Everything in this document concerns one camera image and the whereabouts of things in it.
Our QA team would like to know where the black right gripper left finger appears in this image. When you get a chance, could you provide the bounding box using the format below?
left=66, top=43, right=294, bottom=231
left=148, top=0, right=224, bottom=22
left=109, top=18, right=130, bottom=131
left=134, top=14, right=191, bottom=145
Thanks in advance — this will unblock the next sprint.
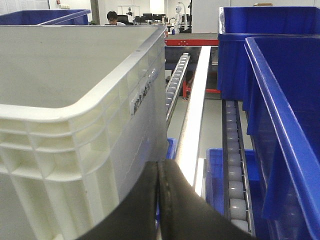
left=79, top=161, right=159, bottom=240

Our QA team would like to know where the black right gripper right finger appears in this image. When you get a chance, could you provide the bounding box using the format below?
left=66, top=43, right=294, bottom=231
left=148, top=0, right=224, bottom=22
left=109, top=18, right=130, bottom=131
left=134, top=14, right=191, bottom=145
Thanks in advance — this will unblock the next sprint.
left=158, top=160, right=256, bottom=240

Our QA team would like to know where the white plastic tote bin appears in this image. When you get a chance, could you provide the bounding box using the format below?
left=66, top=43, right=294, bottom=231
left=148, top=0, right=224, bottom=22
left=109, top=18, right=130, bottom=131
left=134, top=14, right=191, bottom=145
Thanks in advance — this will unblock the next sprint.
left=0, top=25, right=168, bottom=240

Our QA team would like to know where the blue bin lower shelf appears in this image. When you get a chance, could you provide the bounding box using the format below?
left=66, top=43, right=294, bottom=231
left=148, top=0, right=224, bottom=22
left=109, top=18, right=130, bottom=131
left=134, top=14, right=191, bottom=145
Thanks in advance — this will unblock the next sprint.
left=205, top=148, right=270, bottom=240

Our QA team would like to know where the blue bin near right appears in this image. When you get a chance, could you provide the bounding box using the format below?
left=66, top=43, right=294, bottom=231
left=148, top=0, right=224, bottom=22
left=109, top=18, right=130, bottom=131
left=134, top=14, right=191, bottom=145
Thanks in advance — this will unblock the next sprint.
left=243, top=37, right=320, bottom=240

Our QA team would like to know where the blue bin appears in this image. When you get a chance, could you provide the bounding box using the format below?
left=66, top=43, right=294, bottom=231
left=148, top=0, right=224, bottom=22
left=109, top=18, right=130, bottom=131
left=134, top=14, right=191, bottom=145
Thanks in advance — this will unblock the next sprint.
left=243, top=37, right=320, bottom=240
left=0, top=9, right=91, bottom=26
left=216, top=6, right=320, bottom=101

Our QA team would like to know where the blue bin far right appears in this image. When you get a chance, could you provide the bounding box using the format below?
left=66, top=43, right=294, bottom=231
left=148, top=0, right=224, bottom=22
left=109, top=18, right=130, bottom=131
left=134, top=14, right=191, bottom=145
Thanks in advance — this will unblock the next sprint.
left=216, top=6, right=320, bottom=101

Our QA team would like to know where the blue bin far left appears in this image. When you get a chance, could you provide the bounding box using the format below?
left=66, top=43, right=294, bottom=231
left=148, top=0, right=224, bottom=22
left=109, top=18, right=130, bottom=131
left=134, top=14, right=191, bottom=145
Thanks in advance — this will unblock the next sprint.
left=0, top=9, right=91, bottom=26

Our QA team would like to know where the white roller track right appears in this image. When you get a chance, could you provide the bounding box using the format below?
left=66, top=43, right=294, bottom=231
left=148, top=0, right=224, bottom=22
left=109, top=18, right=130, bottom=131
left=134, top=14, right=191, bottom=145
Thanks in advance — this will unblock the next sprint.
left=222, top=100, right=256, bottom=237

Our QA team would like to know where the white roller track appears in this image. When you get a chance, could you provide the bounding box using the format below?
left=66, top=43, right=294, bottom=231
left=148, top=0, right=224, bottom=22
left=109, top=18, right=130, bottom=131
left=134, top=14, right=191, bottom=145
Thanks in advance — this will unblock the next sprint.
left=222, top=100, right=256, bottom=237
left=165, top=52, right=190, bottom=127

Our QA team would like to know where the white roller track left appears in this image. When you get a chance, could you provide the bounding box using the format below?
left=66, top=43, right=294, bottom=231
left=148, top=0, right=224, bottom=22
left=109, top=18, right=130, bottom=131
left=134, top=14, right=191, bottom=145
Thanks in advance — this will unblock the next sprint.
left=165, top=52, right=190, bottom=127

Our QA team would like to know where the white humanoid robot background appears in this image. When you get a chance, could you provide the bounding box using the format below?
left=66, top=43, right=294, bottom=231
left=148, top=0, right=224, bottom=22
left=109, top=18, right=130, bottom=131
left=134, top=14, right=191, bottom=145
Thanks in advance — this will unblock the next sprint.
left=173, top=2, right=183, bottom=34

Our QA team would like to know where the seated person in background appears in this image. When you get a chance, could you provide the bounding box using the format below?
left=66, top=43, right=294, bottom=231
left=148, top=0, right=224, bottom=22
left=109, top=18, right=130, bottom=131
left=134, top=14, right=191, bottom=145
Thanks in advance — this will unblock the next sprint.
left=106, top=11, right=126, bottom=26

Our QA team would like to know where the silver shelf divider rail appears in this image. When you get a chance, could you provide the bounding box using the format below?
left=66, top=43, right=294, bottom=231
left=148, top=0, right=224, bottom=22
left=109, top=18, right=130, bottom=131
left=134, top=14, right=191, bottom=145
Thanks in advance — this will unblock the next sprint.
left=175, top=46, right=211, bottom=196

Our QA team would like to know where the red shelf frame beam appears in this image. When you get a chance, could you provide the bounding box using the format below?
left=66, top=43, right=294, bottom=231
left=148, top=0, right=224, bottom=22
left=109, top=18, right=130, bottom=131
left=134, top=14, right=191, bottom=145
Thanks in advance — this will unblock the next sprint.
left=164, top=38, right=219, bottom=47

